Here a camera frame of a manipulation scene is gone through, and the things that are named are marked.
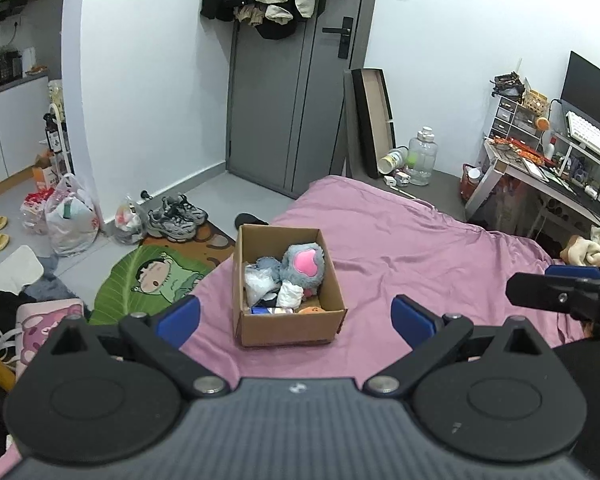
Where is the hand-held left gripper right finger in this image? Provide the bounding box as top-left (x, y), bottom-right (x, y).
top-left (361, 295), bottom-right (554, 396)

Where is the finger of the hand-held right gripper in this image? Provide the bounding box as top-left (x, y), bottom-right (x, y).
top-left (544, 265), bottom-right (600, 279)
top-left (505, 272), bottom-right (589, 314)

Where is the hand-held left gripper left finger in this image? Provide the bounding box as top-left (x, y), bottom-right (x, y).
top-left (46, 295), bottom-right (232, 396)

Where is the clear bubble wrap bag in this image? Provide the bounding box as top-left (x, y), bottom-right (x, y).
top-left (243, 264), bottom-right (282, 307)

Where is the blue white packet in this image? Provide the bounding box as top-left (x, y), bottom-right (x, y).
top-left (251, 304), bottom-right (297, 317)

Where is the cardboard box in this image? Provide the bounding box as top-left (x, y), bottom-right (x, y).
top-left (231, 224), bottom-right (349, 349)

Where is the white cloth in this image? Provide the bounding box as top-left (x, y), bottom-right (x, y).
top-left (277, 281), bottom-right (306, 310)

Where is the grey pink plush toy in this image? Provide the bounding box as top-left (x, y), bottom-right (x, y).
top-left (254, 242), bottom-right (328, 302)

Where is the beige brown plush toy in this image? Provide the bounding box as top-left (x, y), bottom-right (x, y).
top-left (559, 224), bottom-right (600, 268)

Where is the green leaf cartoon rug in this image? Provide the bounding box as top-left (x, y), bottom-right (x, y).
top-left (88, 232), bottom-right (237, 327)

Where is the pink bed sheet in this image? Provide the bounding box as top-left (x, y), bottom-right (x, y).
top-left (176, 174), bottom-right (589, 397)

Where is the white paper bag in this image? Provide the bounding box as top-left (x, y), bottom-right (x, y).
top-left (494, 174), bottom-right (537, 232)

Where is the grey sneaker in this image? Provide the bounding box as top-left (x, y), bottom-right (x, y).
top-left (164, 193), bottom-right (210, 227)
top-left (147, 197), bottom-right (199, 244)

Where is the clear plastic trash bag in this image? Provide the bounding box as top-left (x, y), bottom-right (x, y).
top-left (113, 195), bottom-right (148, 246)

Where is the white desk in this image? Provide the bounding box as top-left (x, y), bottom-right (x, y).
top-left (464, 136), bottom-right (600, 242)

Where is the black slipper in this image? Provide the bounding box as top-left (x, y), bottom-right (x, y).
top-left (233, 212), bottom-right (271, 230)

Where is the red bottle white lid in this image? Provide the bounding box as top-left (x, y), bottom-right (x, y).
top-left (460, 162), bottom-right (483, 202)

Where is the white keyboard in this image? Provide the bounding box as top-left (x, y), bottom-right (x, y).
top-left (564, 110), bottom-right (600, 169)

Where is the pink cartoon bag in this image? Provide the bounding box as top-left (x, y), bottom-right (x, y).
top-left (14, 298), bottom-right (87, 377)

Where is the clear water jug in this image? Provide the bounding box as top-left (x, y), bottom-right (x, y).
top-left (406, 127), bottom-right (439, 187)

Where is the white yellow tin can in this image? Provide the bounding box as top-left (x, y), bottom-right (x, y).
top-left (378, 147), bottom-right (410, 174)

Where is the desk drawer organiser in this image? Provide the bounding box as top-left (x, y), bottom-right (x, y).
top-left (488, 92), bottom-right (549, 149)

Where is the wicker basket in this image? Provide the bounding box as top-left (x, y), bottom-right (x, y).
top-left (522, 88), bottom-right (552, 118)

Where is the white floor mat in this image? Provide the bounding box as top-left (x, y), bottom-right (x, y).
top-left (0, 244), bottom-right (46, 312)

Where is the red white plastic bag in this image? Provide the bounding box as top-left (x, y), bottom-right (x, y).
top-left (19, 190), bottom-right (57, 236)

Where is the black monitor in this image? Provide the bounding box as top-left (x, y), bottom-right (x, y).
top-left (561, 50), bottom-right (600, 142)

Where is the long black brown box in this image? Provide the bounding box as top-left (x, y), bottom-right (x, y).
top-left (350, 67), bottom-right (398, 180)

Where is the white storage rack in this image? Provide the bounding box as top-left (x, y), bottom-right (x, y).
top-left (44, 79), bottom-right (77, 177)

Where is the grey door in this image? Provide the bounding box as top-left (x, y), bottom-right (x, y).
top-left (225, 0), bottom-right (382, 199)

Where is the white kitchen cabinet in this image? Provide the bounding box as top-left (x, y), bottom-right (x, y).
top-left (0, 72), bottom-right (52, 197)

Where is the black door handle lock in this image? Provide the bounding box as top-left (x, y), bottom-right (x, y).
top-left (321, 16), bottom-right (355, 60)

